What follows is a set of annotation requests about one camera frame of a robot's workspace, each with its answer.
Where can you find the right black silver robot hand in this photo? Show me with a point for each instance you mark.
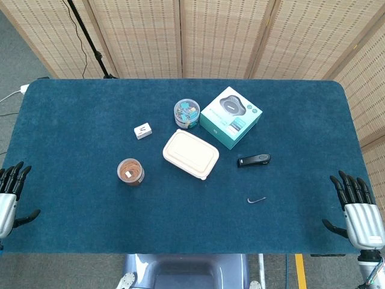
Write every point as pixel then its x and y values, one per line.
pixel 362 222

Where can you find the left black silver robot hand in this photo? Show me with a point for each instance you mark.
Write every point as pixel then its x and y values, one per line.
pixel 7 207

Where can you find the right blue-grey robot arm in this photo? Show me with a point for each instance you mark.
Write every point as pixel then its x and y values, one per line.
pixel 368 265

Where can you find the small white staples box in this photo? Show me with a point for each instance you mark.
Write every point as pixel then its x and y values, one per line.
pixel 142 131

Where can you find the teal speaker product box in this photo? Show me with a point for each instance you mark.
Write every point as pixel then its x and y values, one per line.
pixel 230 117

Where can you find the beige lunch box with lid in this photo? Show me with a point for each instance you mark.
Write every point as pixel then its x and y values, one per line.
pixel 191 153

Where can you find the yellow floor tape strip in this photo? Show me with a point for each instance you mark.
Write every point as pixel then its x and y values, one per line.
pixel 300 271

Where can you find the blue carpet table mat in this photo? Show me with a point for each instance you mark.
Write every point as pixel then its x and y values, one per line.
pixel 75 135

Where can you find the white table leg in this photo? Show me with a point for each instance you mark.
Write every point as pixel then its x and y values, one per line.
pixel 261 271

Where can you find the white power strip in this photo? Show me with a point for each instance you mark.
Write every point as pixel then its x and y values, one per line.
pixel 24 88

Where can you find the black stapler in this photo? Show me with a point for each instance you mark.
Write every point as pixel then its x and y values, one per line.
pixel 255 159

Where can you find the clear jar of rubber bands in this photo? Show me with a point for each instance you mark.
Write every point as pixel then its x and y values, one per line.
pixel 130 173

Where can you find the bamboo folding screen panel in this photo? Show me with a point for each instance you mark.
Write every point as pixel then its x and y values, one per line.
pixel 141 36
pixel 303 39
pixel 370 90
pixel 219 36
pixel 45 30

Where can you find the blue-grey robot torso base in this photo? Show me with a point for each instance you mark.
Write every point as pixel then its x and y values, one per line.
pixel 186 271

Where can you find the black tripod stand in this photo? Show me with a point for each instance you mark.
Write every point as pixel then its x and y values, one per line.
pixel 90 42

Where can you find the clear jar of binder clips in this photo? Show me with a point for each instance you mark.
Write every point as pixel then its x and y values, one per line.
pixel 186 113

